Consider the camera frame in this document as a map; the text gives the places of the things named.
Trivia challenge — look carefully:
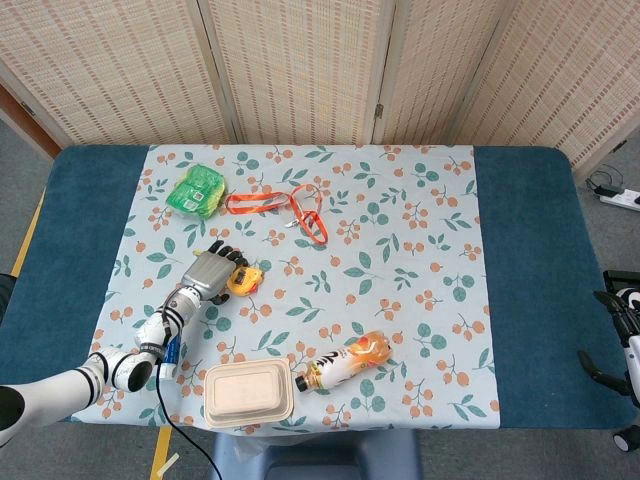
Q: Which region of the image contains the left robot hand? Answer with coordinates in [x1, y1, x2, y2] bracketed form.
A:
[179, 239, 250, 306]

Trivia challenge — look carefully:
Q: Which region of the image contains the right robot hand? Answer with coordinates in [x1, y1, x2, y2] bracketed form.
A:
[577, 288, 640, 397]

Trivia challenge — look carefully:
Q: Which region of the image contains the yellow rubber duck toy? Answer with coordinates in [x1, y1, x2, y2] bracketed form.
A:
[226, 266, 265, 296]

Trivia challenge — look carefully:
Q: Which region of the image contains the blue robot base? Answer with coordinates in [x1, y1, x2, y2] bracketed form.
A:
[209, 428, 424, 480]

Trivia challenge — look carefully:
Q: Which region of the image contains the black floor box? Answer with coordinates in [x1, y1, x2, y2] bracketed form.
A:
[603, 269, 640, 291]

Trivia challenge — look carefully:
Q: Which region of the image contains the green snack package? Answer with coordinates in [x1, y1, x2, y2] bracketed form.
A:
[165, 164, 227, 220]

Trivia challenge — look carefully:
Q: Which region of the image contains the blue white toothpaste tube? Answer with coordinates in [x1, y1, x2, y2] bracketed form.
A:
[159, 334, 182, 379]

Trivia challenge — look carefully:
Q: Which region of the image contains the teal table cover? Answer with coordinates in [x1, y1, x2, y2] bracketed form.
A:
[0, 143, 632, 431]

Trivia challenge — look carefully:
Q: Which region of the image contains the clear badge holder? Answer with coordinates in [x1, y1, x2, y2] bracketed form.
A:
[279, 199, 306, 229]

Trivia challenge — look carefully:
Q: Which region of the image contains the white power strip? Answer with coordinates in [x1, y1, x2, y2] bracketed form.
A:
[598, 187, 640, 211]

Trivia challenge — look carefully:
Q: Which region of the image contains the beige takeout container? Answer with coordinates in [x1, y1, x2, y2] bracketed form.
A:
[203, 357, 295, 430]

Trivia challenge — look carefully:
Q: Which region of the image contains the orange juice bottle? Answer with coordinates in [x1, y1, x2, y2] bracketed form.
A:
[294, 330, 394, 394]

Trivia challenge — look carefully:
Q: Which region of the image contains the floral print tablecloth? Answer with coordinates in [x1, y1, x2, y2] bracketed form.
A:
[71, 143, 501, 435]

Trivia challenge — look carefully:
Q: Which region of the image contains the dark fabric object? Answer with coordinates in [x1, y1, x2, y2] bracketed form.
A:
[0, 273, 16, 326]

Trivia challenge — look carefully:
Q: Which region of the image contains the woven folding screen panel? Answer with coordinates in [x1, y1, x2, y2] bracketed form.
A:
[372, 0, 509, 146]
[197, 0, 399, 146]
[0, 0, 240, 149]
[452, 0, 640, 171]

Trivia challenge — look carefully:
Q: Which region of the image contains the brown wooden board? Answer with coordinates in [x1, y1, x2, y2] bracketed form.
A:
[0, 82, 62, 161]

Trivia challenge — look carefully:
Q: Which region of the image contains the orange lanyard strap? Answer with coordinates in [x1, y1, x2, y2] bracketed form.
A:
[224, 183, 330, 246]

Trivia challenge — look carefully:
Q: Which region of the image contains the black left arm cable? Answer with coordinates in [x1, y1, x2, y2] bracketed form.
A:
[152, 309, 224, 480]

